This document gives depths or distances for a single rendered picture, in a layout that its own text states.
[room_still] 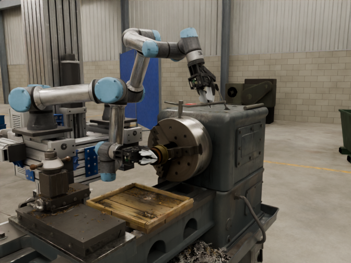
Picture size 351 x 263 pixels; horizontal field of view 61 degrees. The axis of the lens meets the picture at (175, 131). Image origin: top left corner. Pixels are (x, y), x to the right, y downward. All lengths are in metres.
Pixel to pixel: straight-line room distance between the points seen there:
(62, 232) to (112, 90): 0.67
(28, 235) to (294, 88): 10.78
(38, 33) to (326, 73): 10.19
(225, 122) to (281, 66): 10.12
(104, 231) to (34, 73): 1.31
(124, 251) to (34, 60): 1.38
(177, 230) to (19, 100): 0.93
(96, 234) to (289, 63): 10.85
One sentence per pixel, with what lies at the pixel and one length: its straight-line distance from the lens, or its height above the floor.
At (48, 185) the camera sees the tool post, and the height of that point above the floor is 1.07.
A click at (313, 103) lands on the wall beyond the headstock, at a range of 11.37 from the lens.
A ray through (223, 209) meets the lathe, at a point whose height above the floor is 0.77.
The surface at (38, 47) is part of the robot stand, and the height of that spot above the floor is 1.61.
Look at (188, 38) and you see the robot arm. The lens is 1.36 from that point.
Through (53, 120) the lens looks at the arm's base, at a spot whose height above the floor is 1.20.
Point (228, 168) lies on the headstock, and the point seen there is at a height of 0.99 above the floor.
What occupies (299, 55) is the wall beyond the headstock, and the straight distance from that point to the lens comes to 11.44.
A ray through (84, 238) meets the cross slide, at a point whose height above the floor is 0.97.
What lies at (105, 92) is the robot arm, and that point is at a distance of 1.39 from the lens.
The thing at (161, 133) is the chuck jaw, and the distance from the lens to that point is 1.43.
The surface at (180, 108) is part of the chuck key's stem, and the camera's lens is 1.42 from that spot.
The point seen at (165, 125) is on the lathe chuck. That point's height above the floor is 1.20.
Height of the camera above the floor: 1.41
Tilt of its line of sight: 10 degrees down
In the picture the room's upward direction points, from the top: straight up
